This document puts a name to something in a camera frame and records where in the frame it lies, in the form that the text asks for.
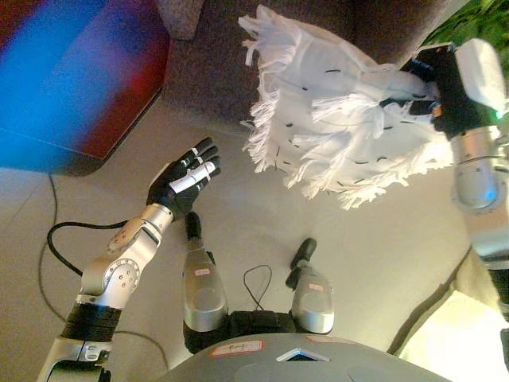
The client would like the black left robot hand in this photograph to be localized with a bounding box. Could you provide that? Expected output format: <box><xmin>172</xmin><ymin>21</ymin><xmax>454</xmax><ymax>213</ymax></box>
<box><xmin>146</xmin><ymin>137</ymin><xmax>222</xmax><ymax>222</ymax></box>

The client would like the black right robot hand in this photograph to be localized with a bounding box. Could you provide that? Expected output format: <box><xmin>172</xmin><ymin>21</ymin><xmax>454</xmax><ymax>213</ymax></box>
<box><xmin>399</xmin><ymin>38</ymin><xmax>507</xmax><ymax>141</ymax></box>

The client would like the white fringed pillow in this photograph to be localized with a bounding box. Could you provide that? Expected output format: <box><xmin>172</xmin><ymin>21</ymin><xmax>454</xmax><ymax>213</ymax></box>
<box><xmin>237</xmin><ymin>3</ymin><xmax>454</xmax><ymax>212</ymax></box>

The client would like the black left robot foot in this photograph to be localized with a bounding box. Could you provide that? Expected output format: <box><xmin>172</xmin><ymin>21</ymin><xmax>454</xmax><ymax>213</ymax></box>
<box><xmin>185</xmin><ymin>211</ymin><xmax>204</xmax><ymax>242</ymax></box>

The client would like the black robot foot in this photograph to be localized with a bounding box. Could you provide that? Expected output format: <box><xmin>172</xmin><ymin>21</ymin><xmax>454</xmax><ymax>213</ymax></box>
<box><xmin>185</xmin><ymin>211</ymin><xmax>204</xmax><ymax>242</ymax></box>
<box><xmin>289</xmin><ymin>237</ymin><xmax>318</xmax><ymax>270</ymax></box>

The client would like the green potted plant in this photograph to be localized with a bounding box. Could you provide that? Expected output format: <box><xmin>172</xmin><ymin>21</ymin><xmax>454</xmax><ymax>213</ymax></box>
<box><xmin>421</xmin><ymin>0</ymin><xmax>509</xmax><ymax>55</ymax></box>

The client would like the silver left robot leg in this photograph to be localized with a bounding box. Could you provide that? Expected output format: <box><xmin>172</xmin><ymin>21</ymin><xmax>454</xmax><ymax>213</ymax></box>
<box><xmin>181</xmin><ymin>238</ymin><xmax>227</xmax><ymax>333</ymax></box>

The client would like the silver robot leg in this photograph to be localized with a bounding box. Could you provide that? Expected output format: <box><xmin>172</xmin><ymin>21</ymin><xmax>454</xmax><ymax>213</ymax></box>
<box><xmin>286</xmin><ymin>265</ymin><xmax>335</xmax><ymax>334</ymax></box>
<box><xmin>181</xmin><ymin>238</ymin><xmax>227</xmax><ymax>333</ymax></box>

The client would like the grey fabric armchair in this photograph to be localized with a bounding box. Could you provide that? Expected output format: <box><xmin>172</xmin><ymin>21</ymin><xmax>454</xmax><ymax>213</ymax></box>
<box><xmin>153</xmin><ymin>0</ymin><xmax>450</xmax><ymax>134</ymax></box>

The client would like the black right robot foot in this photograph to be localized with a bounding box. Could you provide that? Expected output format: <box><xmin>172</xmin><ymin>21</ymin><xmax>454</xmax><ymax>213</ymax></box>
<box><xmin>289</xmin><ymin>237</ymin><xmax>318</xmax><ymax>270</ymax></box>

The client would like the black robot waist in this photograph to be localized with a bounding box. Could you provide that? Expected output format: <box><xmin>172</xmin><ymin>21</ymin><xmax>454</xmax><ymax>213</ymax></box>
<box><xmin>183</xmin><ymin>310</ymin><xmax>298</xmax><ymax>354</ymax></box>

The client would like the silver right robot leg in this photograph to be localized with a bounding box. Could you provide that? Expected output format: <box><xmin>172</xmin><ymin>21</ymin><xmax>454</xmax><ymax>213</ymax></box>
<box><xmin>286</xmin><ymin>265</ymin><xmax>335</xmax><ymax>334</ymax></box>

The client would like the grey robot torso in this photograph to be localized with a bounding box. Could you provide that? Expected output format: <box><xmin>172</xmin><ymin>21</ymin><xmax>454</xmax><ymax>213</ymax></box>
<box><xmin>157</xmin><ymin>335</ymin><xmax>453</xmax><ymax>382</ymax></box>

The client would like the thin black waist cable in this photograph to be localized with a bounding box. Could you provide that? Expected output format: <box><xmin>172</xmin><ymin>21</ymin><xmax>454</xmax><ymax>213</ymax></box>
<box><xmin>243</xmin><ymin>264</ymin><xmax>274</xmax><ymax>314</ymax></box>

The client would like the thin black floor cable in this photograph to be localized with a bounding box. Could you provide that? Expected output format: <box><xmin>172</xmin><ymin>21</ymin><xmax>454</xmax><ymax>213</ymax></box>
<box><xmin>37</xmin><ymin>173</ymin><xmax>171</xmax><ymax>371</ymax></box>

